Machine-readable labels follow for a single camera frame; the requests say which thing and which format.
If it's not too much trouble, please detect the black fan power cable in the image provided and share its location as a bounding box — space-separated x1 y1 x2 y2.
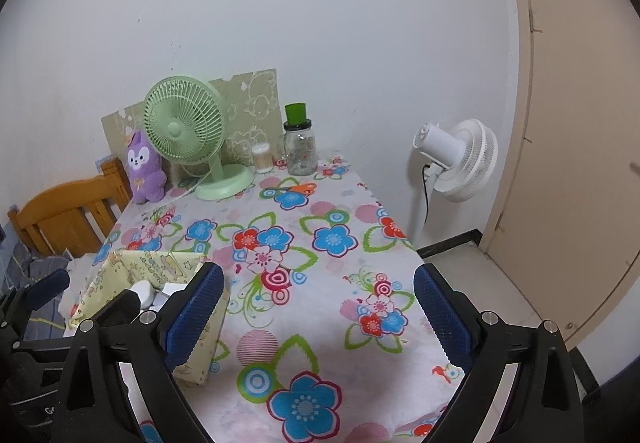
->
421 162 434 227

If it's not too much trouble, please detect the white round case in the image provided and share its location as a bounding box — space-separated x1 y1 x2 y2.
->
130 279 157 311

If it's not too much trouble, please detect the floral tablecloth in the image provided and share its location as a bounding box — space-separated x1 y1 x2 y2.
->
60 155 464 442

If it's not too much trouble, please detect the beige door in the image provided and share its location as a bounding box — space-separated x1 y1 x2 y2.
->
483 0 639 347

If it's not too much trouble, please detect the green desk fan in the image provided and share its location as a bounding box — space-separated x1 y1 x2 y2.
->
143 76 254 202

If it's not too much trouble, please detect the purple plush toy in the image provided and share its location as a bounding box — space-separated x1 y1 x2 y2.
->
125 130 167 204

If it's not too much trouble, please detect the white standing fan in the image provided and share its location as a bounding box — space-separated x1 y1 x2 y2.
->
413 119 498 203

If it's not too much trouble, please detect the yellow birthday storage box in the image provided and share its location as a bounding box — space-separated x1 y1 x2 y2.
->
58 249 230 385

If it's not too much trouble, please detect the wooden chair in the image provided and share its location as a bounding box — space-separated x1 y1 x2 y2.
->
8 157 131 257

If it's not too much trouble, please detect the cotton swab container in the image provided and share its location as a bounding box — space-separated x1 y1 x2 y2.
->
252 142 273 174

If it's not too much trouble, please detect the green patterned board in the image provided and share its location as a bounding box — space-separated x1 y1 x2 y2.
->
101 68 283 172

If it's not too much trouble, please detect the white rectangular box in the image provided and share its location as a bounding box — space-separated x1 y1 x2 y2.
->
160 283 186 298

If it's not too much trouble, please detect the glass jar with black lid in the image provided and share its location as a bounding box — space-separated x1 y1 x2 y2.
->
283 119 318 177

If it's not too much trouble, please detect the green cup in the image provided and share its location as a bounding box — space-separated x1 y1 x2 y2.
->
285 102 307 127

